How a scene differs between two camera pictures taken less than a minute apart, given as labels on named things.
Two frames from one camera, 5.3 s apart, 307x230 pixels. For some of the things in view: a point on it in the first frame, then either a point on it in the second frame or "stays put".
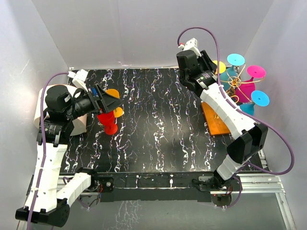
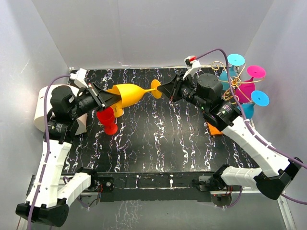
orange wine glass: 118,111 stays put
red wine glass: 107,120 stays put
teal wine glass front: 258,97 stays put
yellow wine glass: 222,66 to 130,94
